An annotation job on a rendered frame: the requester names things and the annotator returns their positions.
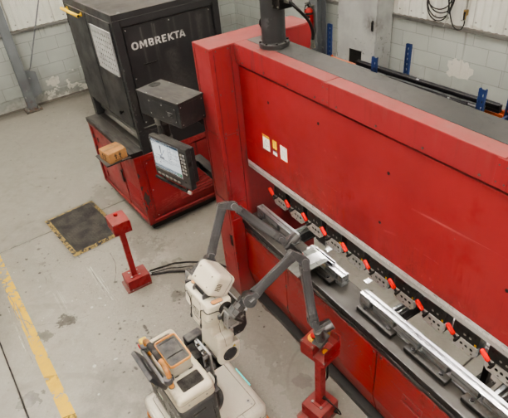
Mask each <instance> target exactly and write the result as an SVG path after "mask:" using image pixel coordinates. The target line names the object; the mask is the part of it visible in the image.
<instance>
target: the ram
mask: <svg viewBox="0 0 508 418"><path fill-rule="evenodd" d="M238 67H239V76H240V84H241V92H242V108H243V116H244V124H245V133H246V141H247V156H248V159H249V160H250V161H252V162H253V163H255V164H256V165H257V166H258V167H259V168H261V169H263V170H264V171H265V172H267V173H269V174H270V175H271V176H273V177H274V178H275V179H276V180H278V181H279V182H281V183H282V184H283V185H285V186H286V187H288V188H289V189H291V190H292V191H293V192H294V193H296V194H297V195H298V196H300V197H301V198H303V199H304V200H306V201H307V202H308V203H309V204H311V205H312V206H313V207H315V208H316V209H318V210H319V211H321V212H322V213H324V214H325V215H326V216H327V217H329V218H330V219H331V220H333V221H334V222H336V223H337V224H339V225H340V226H342V227H343V228H344V229H345V230H347V231H348V232H349V233H351V234H352V235H353V236H355V237H357V238H358V239H359V240H361V241H362V242H363V243H364V244H366V245H367V246H369V247H370V248H372V249H373V250H375V251H376V252H377V253H379V254H380V255H381V256H382V257H384V258H385V259H386V260H388V261H390V262H391V263H392V264H394V265H395V266H397V267H398V268H399V269H400V270H402V271H403V272H404V273H406V274H407V275H409V276H410V277H412V278H413V279H415V280H416V281H417V282H418V283H419V284H421V285H423V286H424V287H425V288H427V289H428V290H430V291H431V292H433V293H434V294H435V295H436V296H437V297H439V298H440V299H442V300H443V301H445V302H446V303H447V304H449V305H451V306H452V307H453V308H454V309H455V310H457V311H458V312H460V313H461V314H463V315H464V316H466V317H467V318H469V319H470V320H471V321H472V322H473V323H475V324H476V325H478V326H479V327H480V328H482V329H484V330H485V331H486V332H488V333H489V334H490V335H491V336H493V337H494V338H496V339H497V340H498V341H500V342H501V343H503V344H504V345H506V346H507V347H508V193H506V192H503V191H502V190H500V189H499V188H496V187H493V186H492V185H489V184H487V183H485V182H483V181H481V180H479V179H477V178H475V177H473V176H471V175H468V174H466V173H464V172H462V171H460V170H458V169H456V168H454V167H452V166H450V165H447V164H445V163H443V162H441V161H439V160H437V159H435V158H433V157H431V156H429V155H426V154H425V153H422V152H420V151H418V150H416V149H415V148H412V147H410V146H408V145H406V144H404V143H401V142H399V141H398V140H396V139H393V138H391V137H389V136H388V135H385V134H382V133H380V132H379V131H377V130H375V129H372V128H370V127H369V126H367V125H364V124H361V123H360V122H358V121H356V120H354V119H351V118H350V117H348V116H346V115H343V114H341V113H339V112H337V111H335V110H333V109H331V108H329V107H327V106H325V105H323V104H320V103H318V102H316V101H314V100H312V99H310V98H308V97H306V96H304V95H301V94H299V93H297V92H295V91H294V90H291V89H289V88H287V87H285V86H284V85H280V84H278V83H276V82H275V81H273V80H270V79H268V78H266V77H265V76H263V75H259V74H257V73H256V72H254V71H252V70H249V69H247V68H246V67H244V66H238ZM262 134H265V135H266V136H267V137H269V139H270V152H269V151H268V150H266V149H265V148H263V137H262ZM272 140H274V141H276V147H277V151H276V150H275V149H274V148H273V145H272ZM280 145H282V146H283V147H285V148H287V160H288V163H286V162H285V161H283V160H282V159H281V153H280ZM273 150H274V151H276V152H277V156H276V155H274V154H273ZM248 165H249V166H250V167H251V168H253V169H254V170H256V171H257V172H258V173H260V174H261V175H262V176H263V177H265V178H266V179H267V180H269V181H270V182H272V183H273V184H274V185H276V186H277V187H279V188H280V189H281V190H282V191H283V192H285V193H286V194H288V195H289V196H290V197H292V198H293V199H295V200H296V201H297V202H299V203H300V204H301V205H302V206H303V207H305V208H307V209H308V210H309V211H311V212H312V213H314V214H315V215H316V216H318V217H319V218H320V219H321V220H322V221H324V222H325V223H327V224H328V225H329V226H331V227H332V228H334V229H335V230H337V231H338V232H339V233H340V234H341V235H343V236H344V237H346V238H347V239H348V240H350V241H351V242H353V243H354V244H355V245H357V246H358V247H359V248H360V249H362V250H363V251H365V252H366V253H367V254H369V255H370V256H372V257H373V258H374V259H376V260H377V261H378V262H379V263H380V264H382V265H383V266H385V267H386V268H387V269H389V270H391V271H392V272H393V273H395V274H396V275H397V276H398V277H399V278H401V279H402V280H404V281H405V282H406V283H408V284H409V285H411V286H412V287H413V288H415V290H417V291H418V292H420V293H421V294H423V295H424V296H425V297H427V298H428V299H430V300H431V301H432V302H433V303H434V304H436V305H437V306H438V307H440V308H441V309H443V310H444V311H446V312H447V313H448V314H450V315H451V316H452V317H453V318H455V319H456V320H457V321H459V322H460V323H462V324H463V325H464V326H466V327H467V328H469V329H470V330H471V331H472V332H474V333H475V334H476V335H478V336H479V337H480V338H482V339H483V340H485V341H486V342H487V343H489V344H490V345H491V346H492V347H494V348H495V349H496V350H498V351H499V352H501V353H502V354H504V355H505V356H506V357H508V352H506V351H505V350H503V349H502V348H500V347H499V346H498V345H496V344H495V343H493V342H492V341H491V340H490V339H489V338H487V337H486V336H484V335H483V334H481V333H480V332H478V331H477V330H476V329H474V328H473V327H472V326H471V325H470V324H468V323H466V322H465V321H464V320H462V319H461V318H459V317H458V316H457V315H455V314H454V313H453V312H452V311H450V310H449V309H447V308H446V307H445V306H443V305H442V304H440V303H439V302H437V301H436V300H435V299H434V298H433V297H431V296H430V295H429V294H427V293H425V292H424V291H423V290H421V289H420V288H418V287H417V286H416V285H415V284H413V283H412V282H411V281H409V280H408V279H406V278H405V277H404V276H402V275H401V274H399V273H398V272H397V271H396V270H394V269H393V268H392V267H390V266H389V265H387V264H386V263H384V262H383V261H382V260H381V259H379V258H378V257H377V256H376V255H374V254H372V253H371V252H370V251H368V250H367V249H365V248H364V247H363V246H362V245H360V244H359V243H358V242H356V241H355V240H353V239H352V238H351V237H349V236H348V235H346V234H345V233H344V232H342V231H341V230H340V229H339V228H337V227H336V226H334V225H333V224H331V223H330V222H329V221H327V220H326V219H325V218H324V217H322V216H321V215H319V214H318V213H317V212H315V211H314V210H312V209H311V208H310V207H308V206H307V205H306V204H305V203H303V202H302V201H300V200H299V199H298V198H296V197H295V196H293V195H292V194H290V193H289V192H288V191H287V190H286V189H284V188H283V187H281V186H280V185H279V184H277V183H276V182H274V181H273V180H271V179H270V178H269V177H268V176H267V175H265V174H264V173H262V172H261V171H259V170H258V169H257V168H255V167H254V166H252V165H251V164H250V163H248Z"/></svg>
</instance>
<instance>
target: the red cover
mask: <svg viewBox="0 0 508 418"><path fill-rule="evenodd" d="M234 51H235V59H236V63H237V64H238V65H241V66H244V67H246V68H247V69H249V70H252V71H254V72H256V73H257V74H259V75H263V76H265V77H266V78H268V79H270V80H273V81H275V82H276V83H278V84H280V85H284V86H285V87H287V88H289V89H291V90H294V91H295V92H297V93H299V94H301V95H304V96H306V97H308V98H310V99H312V100H314V101H316V102H318V103H320V104H322V105H325V106H327V107H329V108H331V109H333V110H335V111H337V112H339V113H341V114H343V115H346V116H348V117H350V118H351V119H354V120H356V121H358V122H360V123H361V124H364V125H367V126H369V127H370V128H372V129H375V130H377V131H379V132H380V133H382V134H385V135H388V136H389V137H391V138H393V139H396V140H398V141H399V142H401V143H404V144H406V145H408V146H410V147H412V148H415V149H416V150H418V151H420V152H422V153H425V154H426V155H429V156H431V157H433V158H435V159H437V160H439V161H441V162H443V163H445V164H447V165H450V166H452V167H454V168H456V169H458V170H460V171H462V172H464V173H466V174H468V175H471V176H473V177H475V178H477V179H479V180H481V181H483V182H485V183H487V184H489V185H492V186H493V187H496V188H499V189H500V190H502V191H503V192H506V193H508V145H507V144H505V143H502V142H499V141H497V140H494V139H491V138H489V137H487V136H485V135H482V134H479V133H477V132H475V131H472V130H470V129H467V128H464V127H462V126H460V125H458V124H454V123H452V122H450V121H447V120H445V119H442V118H439V117H437V116H435V115H433V114H429V113H427V112H425V111H422V110H420V109H417V108H415V107H412V106H411V105H408V104H404V103H403V102H400V101H398V100H395V99H392V98H390V97H388V96H386V95H382V94H380V93H378V92H375V91H373V90H370V89H367V88H365V87H363V86H361V85H357V84H355V83H353V82H351V81H348V80H345V79H343V78H340V77H338V76H336V75H332V74H330V73H328V72H326V71H323V70H320V69H318V68H315V67H313V66H310V65H307V64H306V63H303V62H301V61H298V60H296V59H293V58H291V57H289V56H285V55H283V54H281V53H279V52H276V51H268V50H263V49H261V48H260V47H259V45H258V44H256V43H254V42H251V41H248V40H244V41H238V42H235V43H234Z"/></svg>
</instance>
